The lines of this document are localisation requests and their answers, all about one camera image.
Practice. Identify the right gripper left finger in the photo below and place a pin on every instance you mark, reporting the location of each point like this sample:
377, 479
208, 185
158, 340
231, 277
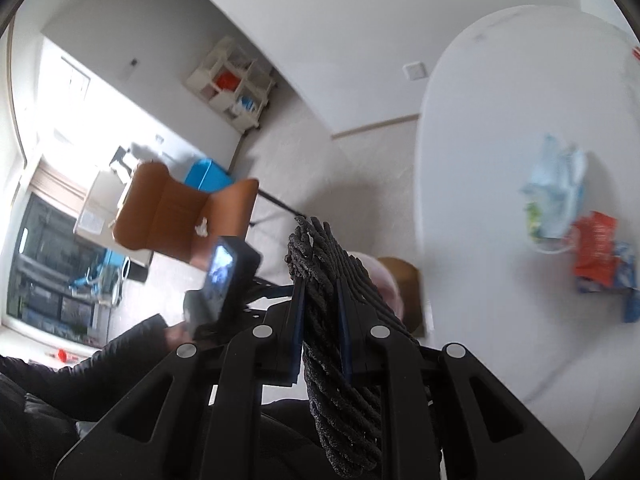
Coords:
196, 414

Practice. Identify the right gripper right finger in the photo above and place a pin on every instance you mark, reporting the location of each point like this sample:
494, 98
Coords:
443, 413

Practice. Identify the blue face mask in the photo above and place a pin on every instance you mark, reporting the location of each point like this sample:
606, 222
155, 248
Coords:
554, 194

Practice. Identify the black sleeved left forearm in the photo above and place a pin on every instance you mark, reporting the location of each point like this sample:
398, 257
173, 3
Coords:
91, 388

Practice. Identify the white tissue on chair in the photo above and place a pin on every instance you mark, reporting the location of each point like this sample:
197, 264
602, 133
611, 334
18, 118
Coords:
201, 230

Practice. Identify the brown leather chair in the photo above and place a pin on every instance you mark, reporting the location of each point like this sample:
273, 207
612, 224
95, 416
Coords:
159, 214

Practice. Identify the wooden stool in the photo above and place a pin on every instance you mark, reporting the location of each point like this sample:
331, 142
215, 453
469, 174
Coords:
409, 306

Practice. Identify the blue plastic bin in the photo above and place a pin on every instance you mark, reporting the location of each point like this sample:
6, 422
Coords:
207, 176

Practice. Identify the red snack packet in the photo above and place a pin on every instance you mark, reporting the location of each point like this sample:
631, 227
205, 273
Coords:
595, 260

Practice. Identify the white storage trolley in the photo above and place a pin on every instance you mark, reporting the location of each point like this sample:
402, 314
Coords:
233, 84

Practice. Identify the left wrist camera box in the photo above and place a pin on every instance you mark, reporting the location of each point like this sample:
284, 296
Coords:
231, 270

